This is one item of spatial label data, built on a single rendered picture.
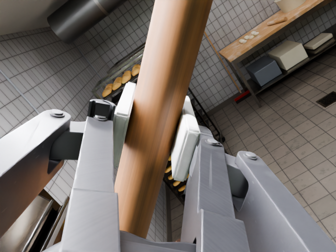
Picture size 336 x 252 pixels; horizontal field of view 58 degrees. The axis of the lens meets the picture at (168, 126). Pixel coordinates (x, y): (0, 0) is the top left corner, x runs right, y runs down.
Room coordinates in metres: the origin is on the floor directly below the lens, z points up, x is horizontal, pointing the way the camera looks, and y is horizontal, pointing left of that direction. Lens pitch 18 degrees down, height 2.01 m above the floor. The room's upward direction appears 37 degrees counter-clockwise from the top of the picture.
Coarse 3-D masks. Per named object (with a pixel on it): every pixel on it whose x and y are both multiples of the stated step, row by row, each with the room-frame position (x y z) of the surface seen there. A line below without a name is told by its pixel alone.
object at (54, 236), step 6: (66, 204) 1.75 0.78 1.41; (66, 210) 1.71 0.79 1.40; (54, 216) 1.75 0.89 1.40; (48, 222) 1.75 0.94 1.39; (60, 222) 1.60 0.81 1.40; (48, 228) 1.65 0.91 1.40; (42, 234) 1.65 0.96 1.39; (54, 234) 1.50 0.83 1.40; (42, 240) 1.55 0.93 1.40; (36, 246) 1.55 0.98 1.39; (48, 246) 1.42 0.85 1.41
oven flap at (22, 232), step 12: (36, 204) 1.77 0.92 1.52; (48, 204) 1.79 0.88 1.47; (24, 216) 1.65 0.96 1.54; (36, 216) 1.68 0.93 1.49; (12, 228) 1.54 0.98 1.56; (24, 228) 1.57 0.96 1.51; (36, 228) 1.58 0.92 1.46; (0, 240) 1.44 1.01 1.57; (12, 240) 1.47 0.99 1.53; (24, 240) 1.50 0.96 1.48
